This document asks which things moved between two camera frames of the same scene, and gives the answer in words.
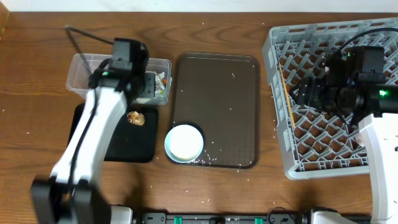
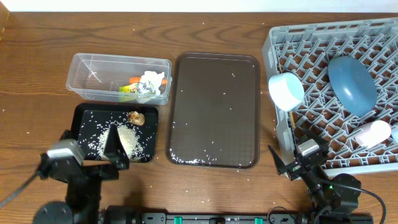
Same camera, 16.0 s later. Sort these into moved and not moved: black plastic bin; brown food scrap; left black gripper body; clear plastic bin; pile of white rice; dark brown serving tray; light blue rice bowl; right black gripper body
Moved: right black gripper body; left black gripper body; pile of white rice; light blue rice bowl
Not moved: brown food scrap; black plastic bin; clear plastic bin; dark brown serving tray
